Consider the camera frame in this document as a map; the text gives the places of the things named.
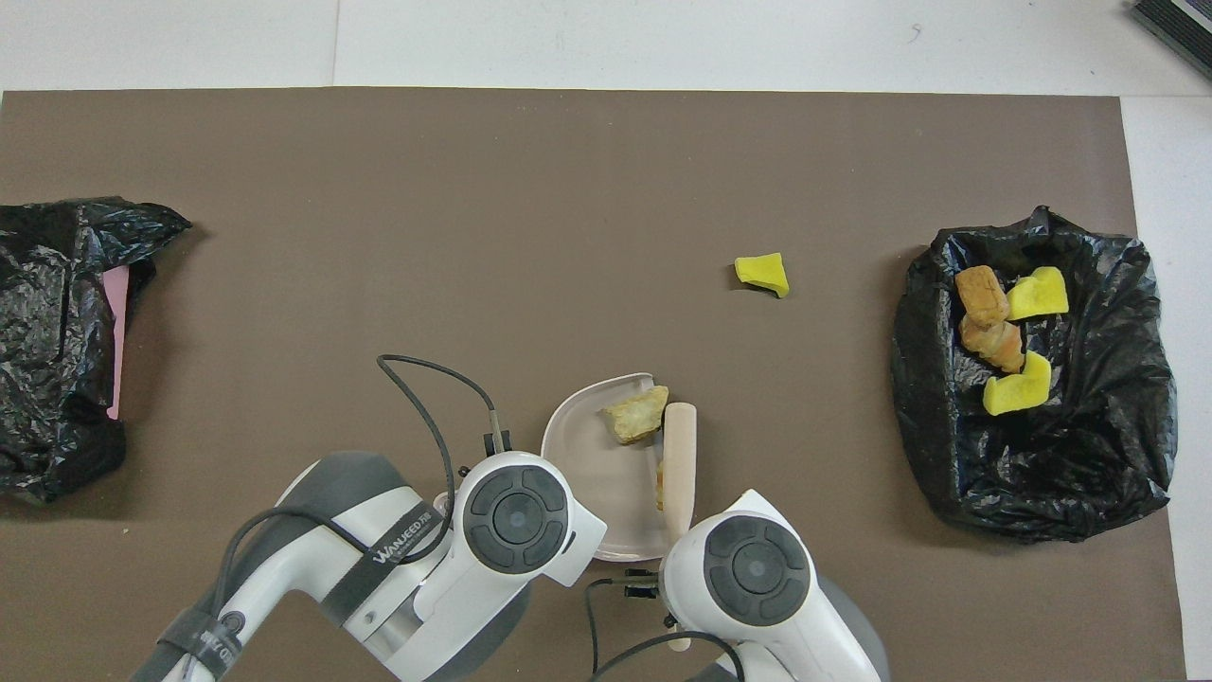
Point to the black ribbed device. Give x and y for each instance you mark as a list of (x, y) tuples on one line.
[(1179, 24)]

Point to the open black trash bag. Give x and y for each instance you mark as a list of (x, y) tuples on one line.
[(1089, 455)]

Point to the beige plastic dustpan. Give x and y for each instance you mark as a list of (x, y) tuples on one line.
[(587, 455)]

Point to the yellow notched sponge piece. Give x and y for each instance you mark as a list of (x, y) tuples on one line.
[(1018, 386)]

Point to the brown bread roll toy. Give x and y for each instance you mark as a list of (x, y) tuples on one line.
[(982, 296)]

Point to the pale beige foam chunk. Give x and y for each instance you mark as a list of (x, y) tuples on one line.
[(636, 415)]

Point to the yellow diamond sponge piece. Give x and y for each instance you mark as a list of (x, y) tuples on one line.
[(1039, 294)]

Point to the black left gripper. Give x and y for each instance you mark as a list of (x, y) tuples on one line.
[(499, 443)]

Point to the pale striped croissant toy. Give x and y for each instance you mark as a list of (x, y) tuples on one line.
[(660, 483)]

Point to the yellow wedge sponge piece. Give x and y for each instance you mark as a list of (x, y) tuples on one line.
[(762, 273)]

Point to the brown table mat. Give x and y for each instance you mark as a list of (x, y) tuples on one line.
[(473, 189)]

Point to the orange striped croissant toy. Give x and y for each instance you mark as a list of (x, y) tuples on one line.
[(994, 343)]

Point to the pink plastic bin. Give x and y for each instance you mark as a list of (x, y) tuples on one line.
[(117, 341)]

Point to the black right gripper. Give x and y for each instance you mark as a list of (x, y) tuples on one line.
[(642, 583)]

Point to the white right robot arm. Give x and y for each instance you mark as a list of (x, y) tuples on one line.
[(757, 568)]

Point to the crumpled black trash bag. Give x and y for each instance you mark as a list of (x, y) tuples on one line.
[(47, 332)]

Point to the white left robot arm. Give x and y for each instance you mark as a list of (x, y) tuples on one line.
[(511, 521)]

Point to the beige hand brush black bristles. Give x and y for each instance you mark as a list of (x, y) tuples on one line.
[(680, 455)]

